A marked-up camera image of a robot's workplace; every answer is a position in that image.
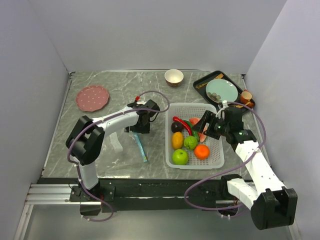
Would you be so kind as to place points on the white and red bowl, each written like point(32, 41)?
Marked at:
point(173, 77)

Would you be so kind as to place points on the light green plate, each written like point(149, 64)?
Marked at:
point(219, 90)

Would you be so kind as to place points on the watermelon slice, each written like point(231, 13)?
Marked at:
point(194, 121)

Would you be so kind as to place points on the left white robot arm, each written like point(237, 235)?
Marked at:
point(86, 139)

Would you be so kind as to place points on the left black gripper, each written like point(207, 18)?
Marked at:
point(144, 129)

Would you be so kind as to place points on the green apple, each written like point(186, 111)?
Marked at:
point(180, 157)

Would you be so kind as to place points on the orange fruit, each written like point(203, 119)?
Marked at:
point(201, 152)

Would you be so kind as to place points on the pink dotted plate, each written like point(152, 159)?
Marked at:
point(92, 98)

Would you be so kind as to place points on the yellow mango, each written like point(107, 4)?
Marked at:
point(177, 140)

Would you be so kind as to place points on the green chili pepper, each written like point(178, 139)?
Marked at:
point(194, 133)

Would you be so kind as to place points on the orange cup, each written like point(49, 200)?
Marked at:
point(245, 97)

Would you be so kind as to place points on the white plastic basket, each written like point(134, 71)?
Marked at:
point(185, 148)

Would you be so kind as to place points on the black tray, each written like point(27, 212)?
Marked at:
point(202, 91)

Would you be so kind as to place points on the light green wrinkled fruit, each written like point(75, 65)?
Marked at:
point(190, 142)

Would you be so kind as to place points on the red chili pepper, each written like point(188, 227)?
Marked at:
point(184, 124)

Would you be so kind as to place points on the clear zip bag blue zipper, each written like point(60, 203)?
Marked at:
point(129, 155)

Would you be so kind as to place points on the aluminium rail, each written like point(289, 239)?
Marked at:
point(49, 194)

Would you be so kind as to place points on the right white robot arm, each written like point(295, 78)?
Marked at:
point(270, 202)

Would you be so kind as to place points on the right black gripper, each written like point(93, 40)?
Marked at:
point(209, 117)

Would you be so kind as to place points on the dark brown fruit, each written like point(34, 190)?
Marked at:
point(176, 127)

